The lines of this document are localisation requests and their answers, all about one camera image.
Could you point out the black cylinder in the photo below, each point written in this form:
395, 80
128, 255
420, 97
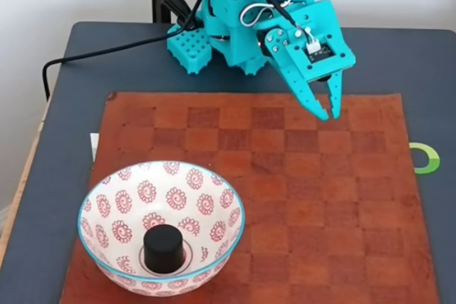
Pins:
162, 247

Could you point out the brown leather chessboard mat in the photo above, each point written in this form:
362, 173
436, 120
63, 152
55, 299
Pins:
320, 211

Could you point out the white bowl with red flowers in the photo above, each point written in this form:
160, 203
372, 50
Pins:
124, 211

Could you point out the turquoise framed camera module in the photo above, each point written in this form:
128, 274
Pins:
338, 63

